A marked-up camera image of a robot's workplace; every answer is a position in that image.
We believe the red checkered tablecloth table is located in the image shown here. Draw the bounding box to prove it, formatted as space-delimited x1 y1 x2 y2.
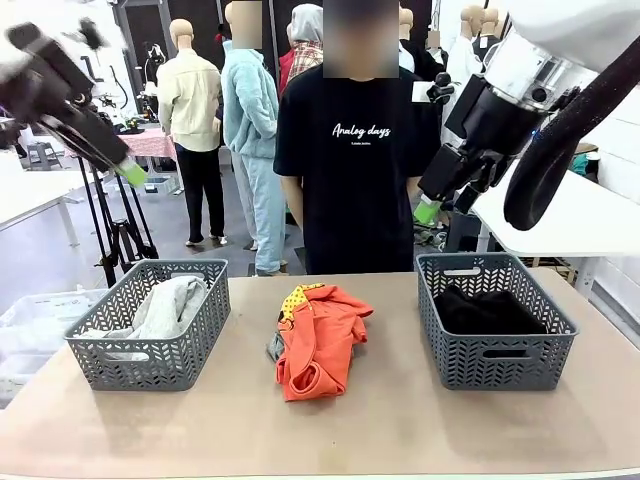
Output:
117 132 177 161

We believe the person in black T-shirt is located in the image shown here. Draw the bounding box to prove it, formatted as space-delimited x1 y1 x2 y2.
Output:
273 0 441 275

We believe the grey metal stool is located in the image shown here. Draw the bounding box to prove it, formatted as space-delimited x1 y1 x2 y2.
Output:
25 142 64 172

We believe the brown and green clothes pile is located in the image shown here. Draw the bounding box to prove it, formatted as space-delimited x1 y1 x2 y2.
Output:
572 142 601 176

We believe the black garment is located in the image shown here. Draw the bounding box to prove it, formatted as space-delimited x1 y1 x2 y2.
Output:
435 284 549 337

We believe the light grey garment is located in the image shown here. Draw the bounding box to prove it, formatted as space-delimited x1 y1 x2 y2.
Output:
82 274 209 340

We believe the clear plastic storage bin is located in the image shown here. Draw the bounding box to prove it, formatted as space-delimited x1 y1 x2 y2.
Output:
0 288 109 406

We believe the black camera tripod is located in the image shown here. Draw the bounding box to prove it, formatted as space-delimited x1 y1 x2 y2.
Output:
74 149 160 289

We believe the dark grey garment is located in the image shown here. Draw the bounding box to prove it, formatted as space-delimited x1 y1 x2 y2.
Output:
266 332 286 364

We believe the person's right forearm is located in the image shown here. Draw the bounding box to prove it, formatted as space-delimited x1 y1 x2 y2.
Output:
279 174 307 229

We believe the mannequin in light blue fleece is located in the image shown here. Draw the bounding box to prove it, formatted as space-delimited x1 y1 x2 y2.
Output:
221 0 290 277

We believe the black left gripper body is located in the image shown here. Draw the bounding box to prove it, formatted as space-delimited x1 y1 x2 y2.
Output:
0 22 96 126

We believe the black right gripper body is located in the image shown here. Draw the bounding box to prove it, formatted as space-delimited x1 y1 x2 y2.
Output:
443 74 544 154

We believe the mannequin in plaid shirt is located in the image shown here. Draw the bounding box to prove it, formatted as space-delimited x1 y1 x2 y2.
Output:
278 3 325 96

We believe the mannequin in white shirt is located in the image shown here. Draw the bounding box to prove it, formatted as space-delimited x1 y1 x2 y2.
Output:
446 4 489 149

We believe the orange garment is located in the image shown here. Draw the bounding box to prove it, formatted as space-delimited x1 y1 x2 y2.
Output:
274 283 375 403

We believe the grey plastic lattice basket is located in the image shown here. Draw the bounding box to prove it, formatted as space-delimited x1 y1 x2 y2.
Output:
64 258 232 392
416 252 580 392

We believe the mannequin in black shirt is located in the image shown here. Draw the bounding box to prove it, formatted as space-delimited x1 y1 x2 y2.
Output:
472 7 507 57

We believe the white table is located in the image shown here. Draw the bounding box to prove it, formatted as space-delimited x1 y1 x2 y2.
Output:
0 169 109 232
469 158 640 259

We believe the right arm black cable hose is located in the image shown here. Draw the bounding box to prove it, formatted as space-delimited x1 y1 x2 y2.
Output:
503 34 640 232

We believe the mannequin in cream jacket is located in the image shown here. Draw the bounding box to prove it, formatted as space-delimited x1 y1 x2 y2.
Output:
156 18 226 247

